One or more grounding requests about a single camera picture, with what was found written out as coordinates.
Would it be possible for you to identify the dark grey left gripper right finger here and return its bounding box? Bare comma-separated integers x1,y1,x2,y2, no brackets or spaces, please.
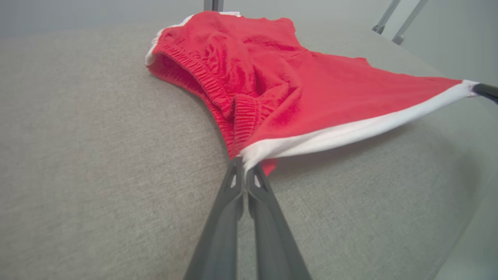
246,164,312,280

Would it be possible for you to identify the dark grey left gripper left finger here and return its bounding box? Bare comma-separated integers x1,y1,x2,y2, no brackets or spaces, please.
183,157,245,280

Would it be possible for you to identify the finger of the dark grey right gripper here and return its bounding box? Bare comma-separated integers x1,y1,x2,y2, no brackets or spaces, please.
472,83,498,105

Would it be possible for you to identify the red and white basketball jersey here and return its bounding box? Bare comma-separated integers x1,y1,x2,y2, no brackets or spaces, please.
145,10,480,176

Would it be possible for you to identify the grey metal frame strut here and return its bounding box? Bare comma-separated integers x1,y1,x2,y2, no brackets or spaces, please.
392,0,429,46
372,0,402,35

